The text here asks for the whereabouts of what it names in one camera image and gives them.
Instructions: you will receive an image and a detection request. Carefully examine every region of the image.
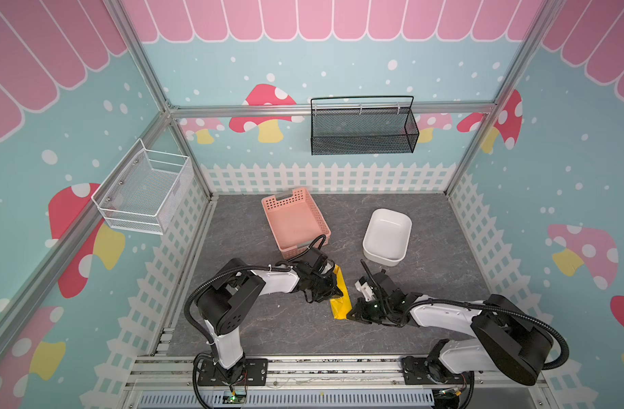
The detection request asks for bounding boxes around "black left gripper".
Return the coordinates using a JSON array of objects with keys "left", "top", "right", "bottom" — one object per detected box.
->
[{"left": 307, "top": 272, "right": 344, "bottom": 303}]

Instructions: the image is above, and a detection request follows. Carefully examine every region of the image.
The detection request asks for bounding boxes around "yellow paper napkin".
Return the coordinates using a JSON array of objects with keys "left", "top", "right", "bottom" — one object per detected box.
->
[{"left": 330, "top": 265, "right": 352, "bottom": 320}]

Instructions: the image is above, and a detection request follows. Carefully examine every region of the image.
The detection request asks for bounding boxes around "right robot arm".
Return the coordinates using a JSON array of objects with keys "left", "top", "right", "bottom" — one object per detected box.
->
[{"left": 347, "top": 271, "right": 570, "bottom": 386}]

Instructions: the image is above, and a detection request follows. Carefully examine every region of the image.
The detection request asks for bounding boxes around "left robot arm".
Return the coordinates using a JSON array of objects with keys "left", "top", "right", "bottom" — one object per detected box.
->
[{"left": 184, "top": 234, "right": 344, "bottom": 388}]

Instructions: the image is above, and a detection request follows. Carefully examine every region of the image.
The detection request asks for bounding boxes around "pink perforated basket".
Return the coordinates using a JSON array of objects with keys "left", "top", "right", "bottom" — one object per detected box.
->
[{"left": 261, "top": 187, "right": 331, "bottom": 259}]

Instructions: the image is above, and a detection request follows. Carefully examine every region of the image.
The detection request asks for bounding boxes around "white plastic tray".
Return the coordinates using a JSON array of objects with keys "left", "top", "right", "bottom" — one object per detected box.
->
[{"left": 362, "top": 208, "right": 412, "bottom": 267}]

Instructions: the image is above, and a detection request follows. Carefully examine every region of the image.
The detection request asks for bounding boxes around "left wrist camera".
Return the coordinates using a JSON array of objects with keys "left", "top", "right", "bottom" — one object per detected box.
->
[{"left": 301, "top": 247, "right": 328, "bottom": 270}]

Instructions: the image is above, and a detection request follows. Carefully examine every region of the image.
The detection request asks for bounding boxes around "black wire wall basket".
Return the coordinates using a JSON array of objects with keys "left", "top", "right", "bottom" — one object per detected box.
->
[{"left": 310, "top": 95, "right": 420, "bottom": 156}]

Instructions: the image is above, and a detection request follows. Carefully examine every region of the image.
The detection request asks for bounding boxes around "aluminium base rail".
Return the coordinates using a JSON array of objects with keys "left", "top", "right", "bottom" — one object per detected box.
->
[{"left": 117, "top": 354, "right": 558, "bottom": 408}]

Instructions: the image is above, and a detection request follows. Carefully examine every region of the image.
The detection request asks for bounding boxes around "white wire wall basket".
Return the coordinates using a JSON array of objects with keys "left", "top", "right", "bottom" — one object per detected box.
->
[{"left": 92, "top": 140, "right": 194, "bottom": 235}]

